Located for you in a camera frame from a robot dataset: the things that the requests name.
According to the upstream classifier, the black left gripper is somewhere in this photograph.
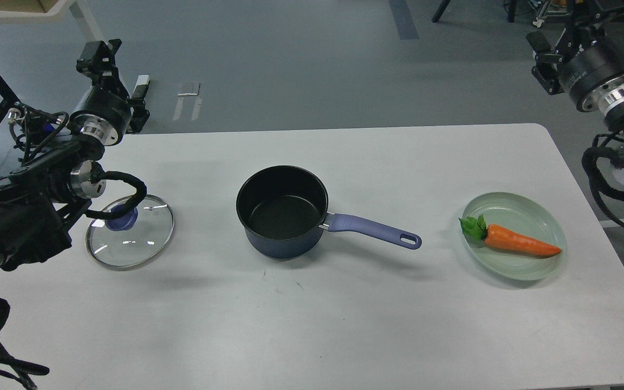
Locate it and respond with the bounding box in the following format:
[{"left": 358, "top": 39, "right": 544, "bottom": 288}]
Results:
[{"left": 69, "top": 39, "right": 151, "bottom": 146}]

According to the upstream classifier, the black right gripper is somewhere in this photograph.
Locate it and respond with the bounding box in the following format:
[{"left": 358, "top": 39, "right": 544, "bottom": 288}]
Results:
[{"left": 526, "top": 1, "right": 624, "bottom": 113}]

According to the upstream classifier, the glass pot lid blue knob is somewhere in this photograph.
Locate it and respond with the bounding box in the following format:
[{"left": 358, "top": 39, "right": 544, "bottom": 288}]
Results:
[{"left": 85, "top": 194, "right": 176, "bottom": 271}]

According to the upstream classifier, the blue saucepan with handle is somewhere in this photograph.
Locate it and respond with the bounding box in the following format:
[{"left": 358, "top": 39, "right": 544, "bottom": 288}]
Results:
[{"left": 236, "top": 165, "right": 423, "bottom": 260}]

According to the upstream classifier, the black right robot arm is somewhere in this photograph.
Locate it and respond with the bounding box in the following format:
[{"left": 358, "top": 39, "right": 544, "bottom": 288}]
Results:
[{"left": 526, "top": 1, "right": 624, "bottom": 228}]

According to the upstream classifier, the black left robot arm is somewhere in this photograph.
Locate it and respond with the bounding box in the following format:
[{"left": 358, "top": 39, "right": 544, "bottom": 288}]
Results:
[{"left": 0, "top": 39, "right": 150, "bottom": 389}]

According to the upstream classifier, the light green plate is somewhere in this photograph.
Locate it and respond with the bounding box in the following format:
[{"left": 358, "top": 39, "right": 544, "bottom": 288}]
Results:
[{"left": 458, "top": 192, "right": 567, "bottom": 282}]

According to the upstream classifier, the orange toy carrot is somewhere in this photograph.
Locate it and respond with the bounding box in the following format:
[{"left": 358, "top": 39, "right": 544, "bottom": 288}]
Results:
[{"left": 458, "top": 214, "right": 562, "bottom": 258}]

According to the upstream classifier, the white table frame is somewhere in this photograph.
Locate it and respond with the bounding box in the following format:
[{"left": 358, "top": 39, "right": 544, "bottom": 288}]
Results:
[{"left": 0, "top": 0, "right": 151, "bottom": 135}]

